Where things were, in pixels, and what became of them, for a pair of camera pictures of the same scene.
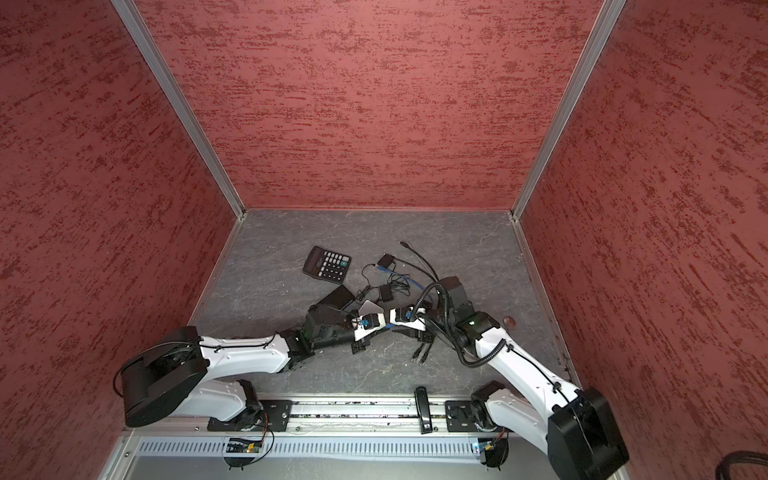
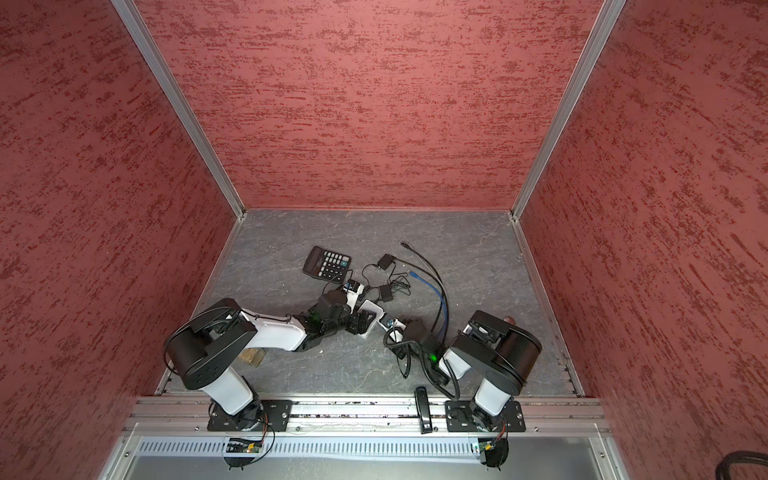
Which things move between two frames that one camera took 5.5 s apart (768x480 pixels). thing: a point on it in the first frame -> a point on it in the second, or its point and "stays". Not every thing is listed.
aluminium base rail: (330, 416) stays
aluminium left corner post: (131, 14) stays
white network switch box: (370, 319) stays
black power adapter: (386, 260) stays
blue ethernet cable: (402, 276) -> (420, 278)
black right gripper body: (437, 320) -> (406, 348)
